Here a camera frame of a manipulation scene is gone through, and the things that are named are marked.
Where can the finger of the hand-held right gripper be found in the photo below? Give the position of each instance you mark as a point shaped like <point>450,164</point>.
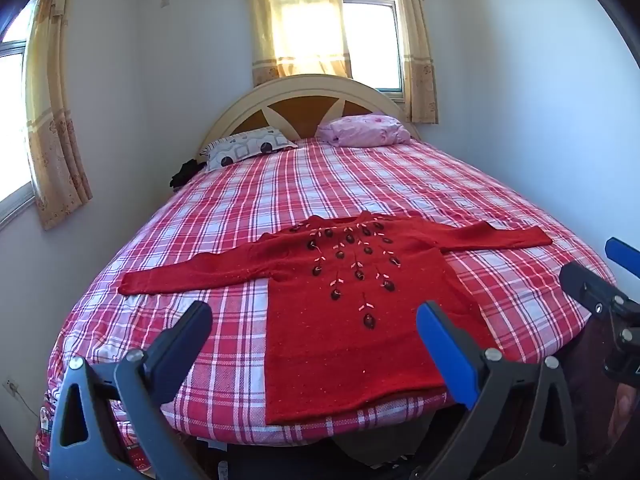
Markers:
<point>622,256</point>
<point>587,285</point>

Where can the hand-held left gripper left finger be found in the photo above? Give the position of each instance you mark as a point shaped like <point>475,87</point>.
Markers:
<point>180,340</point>

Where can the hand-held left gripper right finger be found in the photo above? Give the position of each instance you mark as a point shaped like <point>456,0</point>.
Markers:
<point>445,345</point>

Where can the red knitted sweater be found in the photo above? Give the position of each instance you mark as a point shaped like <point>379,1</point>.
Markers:
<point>320,350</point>

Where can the person's right hand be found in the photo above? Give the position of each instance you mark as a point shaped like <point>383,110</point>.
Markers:
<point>622,410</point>

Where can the red plaid bed sheet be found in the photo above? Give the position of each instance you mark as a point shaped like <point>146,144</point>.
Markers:
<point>240,200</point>

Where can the black cloth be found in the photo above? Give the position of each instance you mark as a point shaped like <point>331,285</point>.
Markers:
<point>185,175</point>

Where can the white patterned pillow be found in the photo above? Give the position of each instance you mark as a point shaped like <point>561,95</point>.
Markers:
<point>245,147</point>

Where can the yellow patterned curtain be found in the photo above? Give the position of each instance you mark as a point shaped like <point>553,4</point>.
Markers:
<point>295,35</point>
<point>417,60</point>
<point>55,150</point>

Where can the pink floral pillow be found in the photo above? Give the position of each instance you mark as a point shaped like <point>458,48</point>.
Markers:
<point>360,130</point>

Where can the cream wooden headboard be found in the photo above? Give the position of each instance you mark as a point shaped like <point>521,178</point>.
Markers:
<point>300,115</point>

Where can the side window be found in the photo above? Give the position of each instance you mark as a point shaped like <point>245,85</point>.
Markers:
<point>10,125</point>

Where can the window behind headboard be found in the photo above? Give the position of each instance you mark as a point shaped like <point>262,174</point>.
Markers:
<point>372,45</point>

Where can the white wall socket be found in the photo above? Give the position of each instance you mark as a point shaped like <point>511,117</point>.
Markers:
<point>11,386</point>

